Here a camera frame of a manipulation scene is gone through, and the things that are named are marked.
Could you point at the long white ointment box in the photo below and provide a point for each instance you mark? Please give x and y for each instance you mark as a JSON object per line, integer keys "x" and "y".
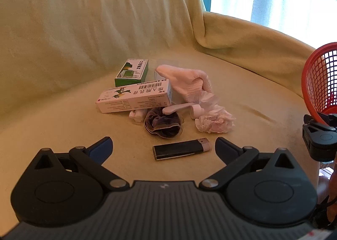
{"x": 131, "y": 99}

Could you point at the black lighter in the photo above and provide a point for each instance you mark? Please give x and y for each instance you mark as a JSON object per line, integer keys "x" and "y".
{"x": 179, "y": 149}

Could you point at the small white wrapped item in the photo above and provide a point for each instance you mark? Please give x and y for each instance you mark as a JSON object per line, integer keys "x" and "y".
{"x": 137, "y": 115}

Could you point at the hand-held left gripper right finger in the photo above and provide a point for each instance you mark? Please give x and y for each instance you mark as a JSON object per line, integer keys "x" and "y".
{"x": 226, "y": 148}

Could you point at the pink sock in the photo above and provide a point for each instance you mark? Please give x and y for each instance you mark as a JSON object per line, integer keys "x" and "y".
{"x": 184, "y": 79}

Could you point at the red plastic mesh basket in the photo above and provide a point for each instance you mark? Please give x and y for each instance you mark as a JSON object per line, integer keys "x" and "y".
{"x": 306, "y": 79}

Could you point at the white tissue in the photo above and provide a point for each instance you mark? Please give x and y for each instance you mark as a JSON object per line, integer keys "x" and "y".
{"x": 214, "y": 121}
{"x": 209, "y": 99}

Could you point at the green medicine box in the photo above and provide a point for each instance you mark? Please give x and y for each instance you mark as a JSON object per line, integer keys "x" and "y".
{"x": 131, "y": 71}

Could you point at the yellow blanket covered sofa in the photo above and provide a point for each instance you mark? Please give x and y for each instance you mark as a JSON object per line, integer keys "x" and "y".
{"x": 65, "y": 32}

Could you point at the dark purple scrunchie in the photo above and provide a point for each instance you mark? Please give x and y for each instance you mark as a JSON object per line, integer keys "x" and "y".
{"x": 163, "y": 124}

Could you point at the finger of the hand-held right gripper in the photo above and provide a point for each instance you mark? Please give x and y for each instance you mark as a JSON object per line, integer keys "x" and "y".
{"x": 326, "y": 122}

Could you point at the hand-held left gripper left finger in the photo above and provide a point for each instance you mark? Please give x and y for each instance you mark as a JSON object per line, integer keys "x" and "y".
{"x": 101, "y": 148}

